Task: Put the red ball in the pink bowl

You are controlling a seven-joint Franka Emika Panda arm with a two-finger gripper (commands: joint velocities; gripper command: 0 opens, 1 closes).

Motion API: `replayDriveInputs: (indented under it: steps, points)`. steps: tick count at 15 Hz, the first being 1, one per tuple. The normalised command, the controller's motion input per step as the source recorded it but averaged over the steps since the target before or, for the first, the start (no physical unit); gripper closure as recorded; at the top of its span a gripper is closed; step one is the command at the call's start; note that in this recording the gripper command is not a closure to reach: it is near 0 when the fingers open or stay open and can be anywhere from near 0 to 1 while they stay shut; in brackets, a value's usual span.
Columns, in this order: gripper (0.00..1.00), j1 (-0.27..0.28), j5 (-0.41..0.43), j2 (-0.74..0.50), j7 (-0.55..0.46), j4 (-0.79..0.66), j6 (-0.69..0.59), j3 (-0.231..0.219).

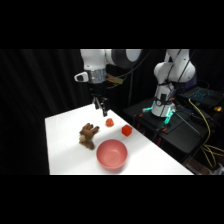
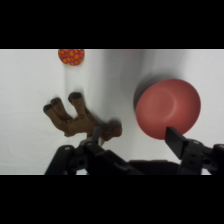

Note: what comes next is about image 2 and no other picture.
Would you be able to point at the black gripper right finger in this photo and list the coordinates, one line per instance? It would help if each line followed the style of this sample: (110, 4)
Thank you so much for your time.
(186, 150)

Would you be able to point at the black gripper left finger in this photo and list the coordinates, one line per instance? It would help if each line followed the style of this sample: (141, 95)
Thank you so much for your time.
(94, 154)

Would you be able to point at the red ball with orange spots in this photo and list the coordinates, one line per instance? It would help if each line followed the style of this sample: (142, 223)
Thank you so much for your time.
(71, 56)

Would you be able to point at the pink bowl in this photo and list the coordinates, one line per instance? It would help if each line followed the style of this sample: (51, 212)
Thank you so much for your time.
(168, 108)

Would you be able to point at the brown plush animal toy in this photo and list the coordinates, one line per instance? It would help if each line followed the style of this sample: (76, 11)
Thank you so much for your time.
(78, 120)

